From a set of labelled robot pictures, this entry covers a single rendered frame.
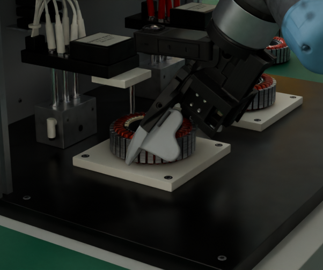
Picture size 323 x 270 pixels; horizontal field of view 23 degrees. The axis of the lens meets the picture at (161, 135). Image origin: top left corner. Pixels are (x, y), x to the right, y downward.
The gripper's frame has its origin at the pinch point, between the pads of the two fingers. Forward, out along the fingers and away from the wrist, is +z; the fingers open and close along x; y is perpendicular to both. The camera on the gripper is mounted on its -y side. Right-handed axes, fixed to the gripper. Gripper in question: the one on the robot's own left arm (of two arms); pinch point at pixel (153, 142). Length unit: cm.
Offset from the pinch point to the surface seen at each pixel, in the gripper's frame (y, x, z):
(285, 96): 5.1, 30.1, -1.8
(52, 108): -13.6, -3.4, 4.3
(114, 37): -12.3, 1.3, -7.6
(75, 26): -17.3, -0.4, -6.1
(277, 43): -8, 61, 6
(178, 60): -12.2, 26.3, 3.5
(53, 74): -16.1, -2.6, 0.5
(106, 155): -3.0, -4.6, 3.0
